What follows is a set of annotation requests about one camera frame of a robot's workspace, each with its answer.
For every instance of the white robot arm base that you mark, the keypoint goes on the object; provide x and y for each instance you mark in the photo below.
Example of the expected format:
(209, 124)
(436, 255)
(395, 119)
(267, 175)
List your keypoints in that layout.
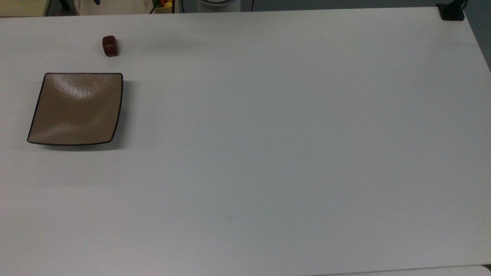
(218, 4)

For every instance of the square brown ceramic plate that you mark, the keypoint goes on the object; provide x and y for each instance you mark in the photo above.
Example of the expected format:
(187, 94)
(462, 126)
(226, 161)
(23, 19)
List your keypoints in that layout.
(76, 111)

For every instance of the beige wooden furniture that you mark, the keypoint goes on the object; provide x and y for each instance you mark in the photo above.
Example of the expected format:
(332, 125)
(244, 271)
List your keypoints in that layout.
(23, 7)

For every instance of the box with colourful fruit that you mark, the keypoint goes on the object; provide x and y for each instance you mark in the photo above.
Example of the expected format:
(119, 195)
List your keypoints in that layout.
(165, 5)

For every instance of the black table clamp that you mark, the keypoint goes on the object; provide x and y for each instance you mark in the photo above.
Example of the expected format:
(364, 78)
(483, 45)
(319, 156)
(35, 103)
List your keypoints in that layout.
(452, 11)

